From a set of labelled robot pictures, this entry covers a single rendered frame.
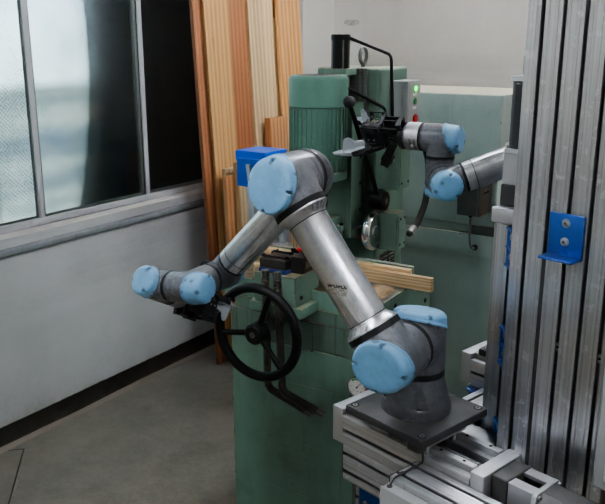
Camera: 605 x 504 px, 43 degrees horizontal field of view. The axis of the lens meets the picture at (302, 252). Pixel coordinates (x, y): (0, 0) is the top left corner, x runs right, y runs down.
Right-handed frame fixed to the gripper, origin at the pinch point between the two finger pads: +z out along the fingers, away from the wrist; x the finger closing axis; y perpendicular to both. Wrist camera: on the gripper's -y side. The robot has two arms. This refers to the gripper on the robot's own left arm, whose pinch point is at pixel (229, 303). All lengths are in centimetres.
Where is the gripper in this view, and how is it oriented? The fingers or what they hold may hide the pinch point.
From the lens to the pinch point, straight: 213.7
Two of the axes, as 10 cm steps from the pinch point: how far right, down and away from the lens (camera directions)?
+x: 8.4, 0.4, -5.3
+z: 5.0, 2.7, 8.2
